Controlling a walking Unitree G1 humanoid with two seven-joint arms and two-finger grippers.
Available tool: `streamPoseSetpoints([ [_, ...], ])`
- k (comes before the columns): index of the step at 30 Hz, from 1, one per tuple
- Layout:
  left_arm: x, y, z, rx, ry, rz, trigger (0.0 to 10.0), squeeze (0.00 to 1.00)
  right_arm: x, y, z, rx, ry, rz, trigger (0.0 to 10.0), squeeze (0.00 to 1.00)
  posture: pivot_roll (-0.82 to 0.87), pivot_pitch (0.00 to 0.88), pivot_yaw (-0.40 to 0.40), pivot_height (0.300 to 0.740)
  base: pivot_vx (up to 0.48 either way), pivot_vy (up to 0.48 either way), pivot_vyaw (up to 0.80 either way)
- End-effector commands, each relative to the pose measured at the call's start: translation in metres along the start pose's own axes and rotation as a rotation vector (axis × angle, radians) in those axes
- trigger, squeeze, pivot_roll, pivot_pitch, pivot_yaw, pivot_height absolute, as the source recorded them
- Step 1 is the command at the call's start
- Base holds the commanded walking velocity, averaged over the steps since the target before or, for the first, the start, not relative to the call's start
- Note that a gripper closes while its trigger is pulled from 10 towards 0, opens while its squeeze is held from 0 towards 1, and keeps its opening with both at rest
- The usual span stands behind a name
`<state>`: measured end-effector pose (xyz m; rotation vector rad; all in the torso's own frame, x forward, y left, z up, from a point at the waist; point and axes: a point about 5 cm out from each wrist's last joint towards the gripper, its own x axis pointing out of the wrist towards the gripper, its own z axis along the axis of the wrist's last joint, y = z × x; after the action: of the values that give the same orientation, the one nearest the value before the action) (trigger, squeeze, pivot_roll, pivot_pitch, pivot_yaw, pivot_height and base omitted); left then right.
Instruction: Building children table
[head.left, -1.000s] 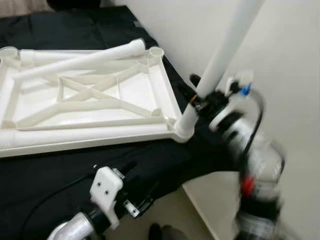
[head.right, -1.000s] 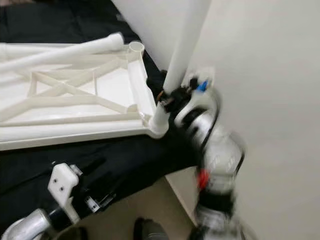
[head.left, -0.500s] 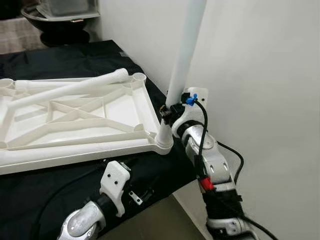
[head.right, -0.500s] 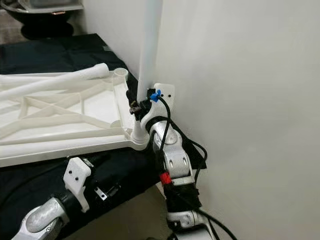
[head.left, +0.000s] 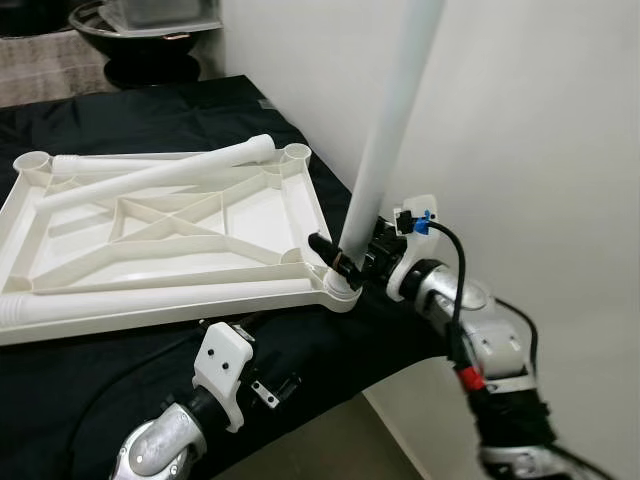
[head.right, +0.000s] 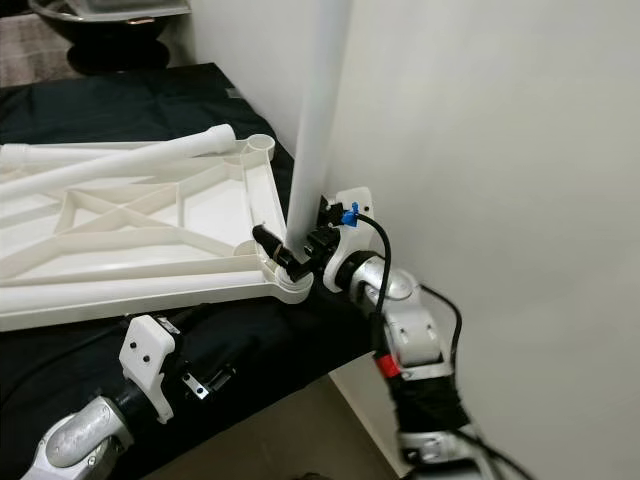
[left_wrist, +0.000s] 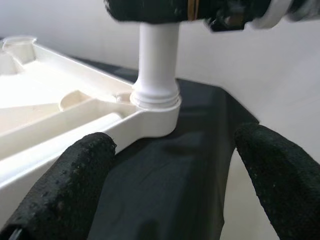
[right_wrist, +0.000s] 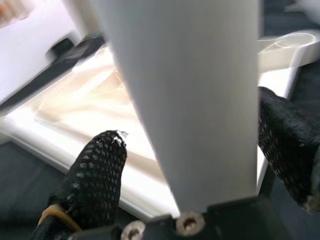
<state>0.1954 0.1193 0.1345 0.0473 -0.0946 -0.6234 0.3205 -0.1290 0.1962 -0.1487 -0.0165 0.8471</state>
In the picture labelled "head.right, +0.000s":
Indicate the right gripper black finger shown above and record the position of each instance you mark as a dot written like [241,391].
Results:
[275,250]

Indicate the white plastic table top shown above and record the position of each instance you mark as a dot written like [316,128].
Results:
[220,205]

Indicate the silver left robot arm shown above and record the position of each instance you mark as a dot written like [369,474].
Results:
[80,440]

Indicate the black tablecloth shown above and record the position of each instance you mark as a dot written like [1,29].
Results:
[60,400]

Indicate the black round basin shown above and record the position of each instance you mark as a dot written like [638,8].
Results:
[110,40]

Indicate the beige cloth covered bench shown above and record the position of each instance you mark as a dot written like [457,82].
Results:
[35,55]

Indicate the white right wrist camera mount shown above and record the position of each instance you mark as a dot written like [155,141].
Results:
[350,215]

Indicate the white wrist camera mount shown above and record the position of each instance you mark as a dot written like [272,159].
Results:
[148,352]
[350,215]

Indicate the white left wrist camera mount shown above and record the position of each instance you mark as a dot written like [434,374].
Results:
[148,352]

